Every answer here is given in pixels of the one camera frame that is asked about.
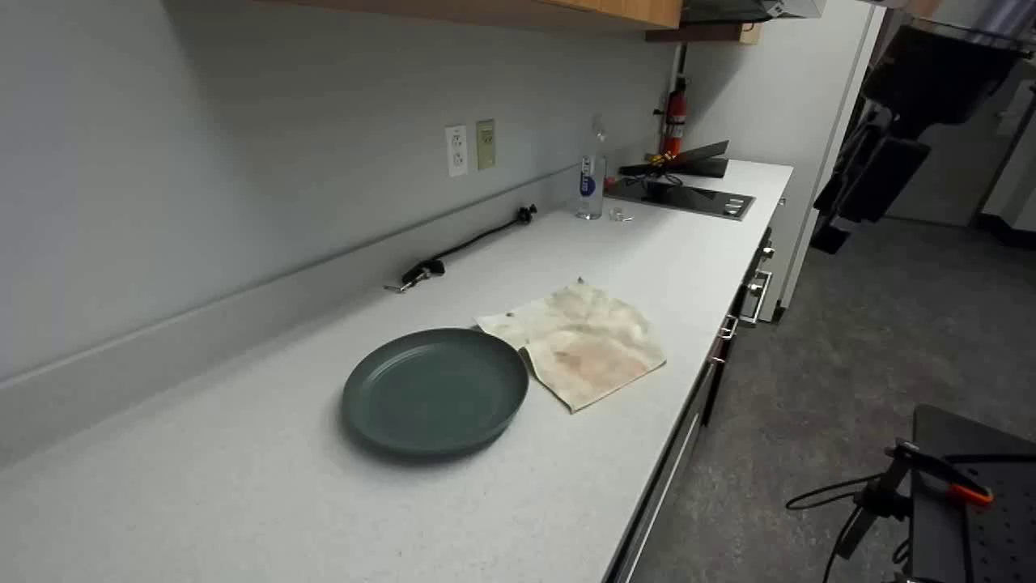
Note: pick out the beige stained towel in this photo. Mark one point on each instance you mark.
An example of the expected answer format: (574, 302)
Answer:
(589, 342)

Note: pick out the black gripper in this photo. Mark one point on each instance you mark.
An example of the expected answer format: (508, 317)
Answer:
(879, 178)

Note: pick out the wooden base cabinet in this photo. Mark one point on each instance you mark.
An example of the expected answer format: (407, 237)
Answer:
(691, 432)

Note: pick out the black small tripod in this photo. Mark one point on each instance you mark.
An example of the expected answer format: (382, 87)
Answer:
(868, 507)

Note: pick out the small clear glass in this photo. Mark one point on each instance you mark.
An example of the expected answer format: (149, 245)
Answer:
(617, 208)

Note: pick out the white wall outlet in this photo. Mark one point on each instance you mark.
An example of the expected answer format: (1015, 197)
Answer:
(457, 150)

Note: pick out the red black clamp stand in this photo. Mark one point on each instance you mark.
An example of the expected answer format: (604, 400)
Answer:
(674, 116)

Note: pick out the black wedge stand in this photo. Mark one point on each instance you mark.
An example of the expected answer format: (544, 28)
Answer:
(682, 162)

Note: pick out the wooden wall cabinet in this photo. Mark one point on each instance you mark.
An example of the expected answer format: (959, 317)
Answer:
(539, 8)

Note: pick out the dark green round plate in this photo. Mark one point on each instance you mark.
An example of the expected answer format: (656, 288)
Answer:
(431, 392)

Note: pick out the black perforated table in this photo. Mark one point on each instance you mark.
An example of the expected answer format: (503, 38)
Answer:
(972, 521)

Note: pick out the clear bottle blue label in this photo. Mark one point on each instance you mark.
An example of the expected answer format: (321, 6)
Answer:
(591, 178)

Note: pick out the beige wall switch plate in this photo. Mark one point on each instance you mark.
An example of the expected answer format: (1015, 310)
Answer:
(487, 145)

